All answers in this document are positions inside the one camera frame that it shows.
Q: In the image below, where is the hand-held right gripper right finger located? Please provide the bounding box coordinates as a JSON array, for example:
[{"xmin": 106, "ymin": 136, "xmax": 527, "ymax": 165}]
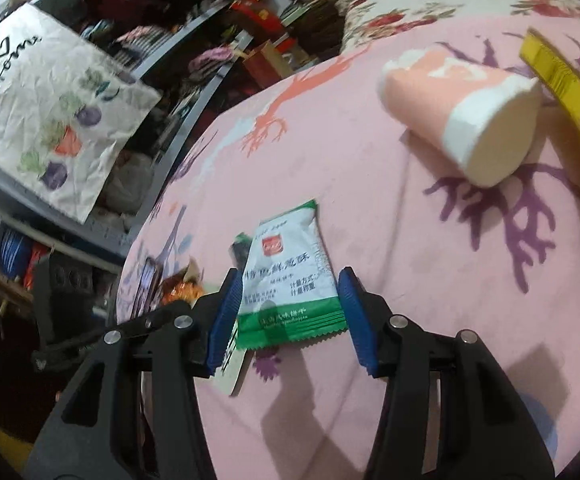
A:
[{"xmin": 337, "ymin": 266, "xmax": 556, "ymax": 480}]

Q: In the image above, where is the dark green snack packet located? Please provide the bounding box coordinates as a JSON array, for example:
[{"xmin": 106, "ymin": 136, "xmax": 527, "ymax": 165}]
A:
[{"xmin": 217, "ymin": 232, "xmax": 257, "ymax": 397}]

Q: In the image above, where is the green white snack packet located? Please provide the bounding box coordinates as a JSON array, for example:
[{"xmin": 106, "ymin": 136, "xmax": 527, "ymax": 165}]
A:
[{"xmin": 235, "ymin": 199, "xmax": 349, "ymax": 351}]

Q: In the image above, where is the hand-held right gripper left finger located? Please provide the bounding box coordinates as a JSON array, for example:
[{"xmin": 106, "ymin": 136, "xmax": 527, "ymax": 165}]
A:
[{"xmin": 22, "ymin": 267, "xmax": 245, "ymax": 480}]

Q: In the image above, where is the white printed bag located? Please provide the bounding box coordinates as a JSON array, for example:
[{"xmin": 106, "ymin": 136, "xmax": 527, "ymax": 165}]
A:
[{"xmin": 0, "ymin": 2, "xmax": 163, "ymax": 224}]

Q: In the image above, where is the yellow packet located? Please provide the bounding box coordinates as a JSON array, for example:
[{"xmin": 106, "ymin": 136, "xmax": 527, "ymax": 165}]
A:
[{"xmin": 519, "ymin": 29, "xmax": 580, "ymax": 222}]

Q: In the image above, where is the orange snack packet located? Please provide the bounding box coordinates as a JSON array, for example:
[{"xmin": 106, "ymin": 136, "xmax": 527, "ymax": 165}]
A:
[{"xmin": 162, "ymin": 257, "xmax": 205, "ymax": 307}]

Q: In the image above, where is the pink printed blanket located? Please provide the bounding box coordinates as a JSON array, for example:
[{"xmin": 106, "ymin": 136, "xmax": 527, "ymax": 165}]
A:
[{"xmin": 114, "ymin": 10, "xmax": 580, "ymax": 480}]

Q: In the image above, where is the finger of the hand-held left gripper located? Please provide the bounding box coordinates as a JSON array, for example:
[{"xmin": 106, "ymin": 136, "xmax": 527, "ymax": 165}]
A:
[
  {"xmin": 30, "ymin": 302, "xmax": 193, "ymax": 372},
  {"xmin": 130, "ymin": 255, "xmax": 163, "ymax": 318}
]

